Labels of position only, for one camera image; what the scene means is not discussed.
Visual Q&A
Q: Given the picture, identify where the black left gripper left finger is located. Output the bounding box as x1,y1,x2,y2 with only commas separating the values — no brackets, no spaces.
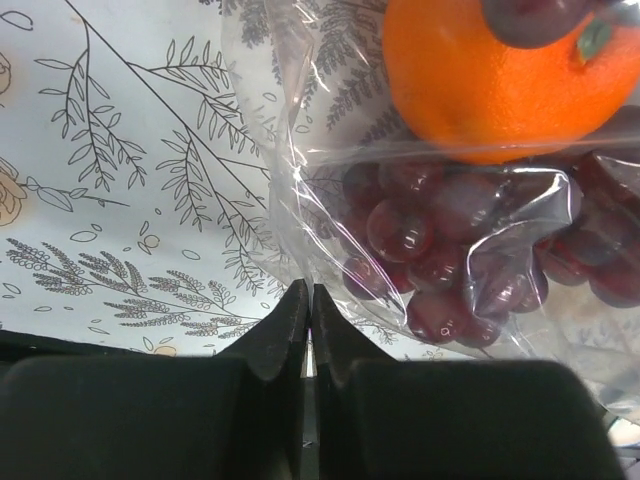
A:
1,280,309,479

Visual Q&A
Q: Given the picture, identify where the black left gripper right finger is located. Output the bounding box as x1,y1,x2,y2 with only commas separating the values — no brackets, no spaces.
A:
312,285,624,479

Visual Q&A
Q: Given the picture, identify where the purple fake grape bunch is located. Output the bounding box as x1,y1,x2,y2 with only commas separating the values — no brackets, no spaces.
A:
342,0,640,349

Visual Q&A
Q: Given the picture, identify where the clear zip top bag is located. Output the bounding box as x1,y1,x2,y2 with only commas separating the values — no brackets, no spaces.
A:
221,1,639,422

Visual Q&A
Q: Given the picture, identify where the fake orange fruit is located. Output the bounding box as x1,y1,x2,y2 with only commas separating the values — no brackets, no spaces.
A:
382,1,639,165

